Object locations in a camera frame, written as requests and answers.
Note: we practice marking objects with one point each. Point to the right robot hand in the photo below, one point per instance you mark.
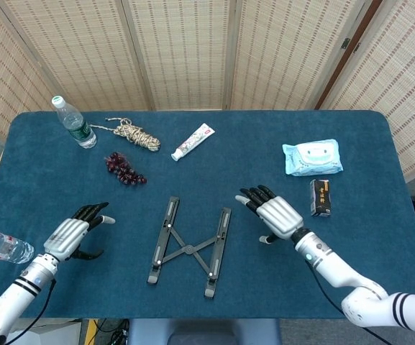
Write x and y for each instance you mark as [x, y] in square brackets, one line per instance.
[279, 215]

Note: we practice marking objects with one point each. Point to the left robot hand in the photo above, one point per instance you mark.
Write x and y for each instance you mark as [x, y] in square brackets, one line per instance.
[65, 237]

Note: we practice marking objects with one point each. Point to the black folding laptop stand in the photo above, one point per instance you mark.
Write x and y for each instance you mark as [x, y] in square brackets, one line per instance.
[189, 248]

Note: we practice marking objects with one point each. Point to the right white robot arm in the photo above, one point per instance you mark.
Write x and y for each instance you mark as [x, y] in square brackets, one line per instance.
[322, 257]

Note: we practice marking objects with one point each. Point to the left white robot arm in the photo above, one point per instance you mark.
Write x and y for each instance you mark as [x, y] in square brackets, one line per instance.
[13, 294]

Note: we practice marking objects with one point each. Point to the small black carton box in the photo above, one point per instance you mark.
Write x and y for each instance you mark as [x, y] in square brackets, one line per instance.
[321, 197]

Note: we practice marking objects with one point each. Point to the red label water bottle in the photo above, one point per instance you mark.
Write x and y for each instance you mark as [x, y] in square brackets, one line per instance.
[5, 248]

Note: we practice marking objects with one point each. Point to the blue table cloth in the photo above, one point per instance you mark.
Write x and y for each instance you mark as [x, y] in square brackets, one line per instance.
[103, 287]

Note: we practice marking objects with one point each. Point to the light blue wet wipes pack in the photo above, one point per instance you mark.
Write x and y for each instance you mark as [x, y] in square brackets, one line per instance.
[311, 158]

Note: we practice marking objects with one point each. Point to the dark red grape bunch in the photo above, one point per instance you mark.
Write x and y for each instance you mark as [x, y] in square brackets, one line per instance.
[124, 170]

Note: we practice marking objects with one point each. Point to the white box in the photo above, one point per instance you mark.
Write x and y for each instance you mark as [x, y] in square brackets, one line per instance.
[59, 334]

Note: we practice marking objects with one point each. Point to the green label water bottle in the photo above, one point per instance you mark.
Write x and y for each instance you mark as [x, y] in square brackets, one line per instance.
[79, 131]

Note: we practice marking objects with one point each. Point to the white toothpaste tube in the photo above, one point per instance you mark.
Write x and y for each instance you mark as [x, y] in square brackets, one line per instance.
[192, 142]

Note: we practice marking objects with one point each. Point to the blue chair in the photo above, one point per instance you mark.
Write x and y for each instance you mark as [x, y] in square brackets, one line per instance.
[203, 330]

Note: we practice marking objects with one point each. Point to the black screen hinge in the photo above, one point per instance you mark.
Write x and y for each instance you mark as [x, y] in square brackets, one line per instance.
[357, 48]
[346, 43]

